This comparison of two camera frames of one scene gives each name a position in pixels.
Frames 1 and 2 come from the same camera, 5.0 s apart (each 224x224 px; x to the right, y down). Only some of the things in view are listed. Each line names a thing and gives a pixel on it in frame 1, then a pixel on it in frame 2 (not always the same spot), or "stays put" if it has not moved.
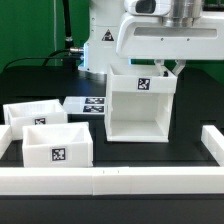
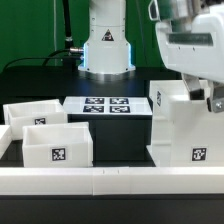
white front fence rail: x=112 y=181 stays put
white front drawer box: x=57 y=145 stays put
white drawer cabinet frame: x=138 y=103 to x=186 y=132
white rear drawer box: x=43 y=112 stays put
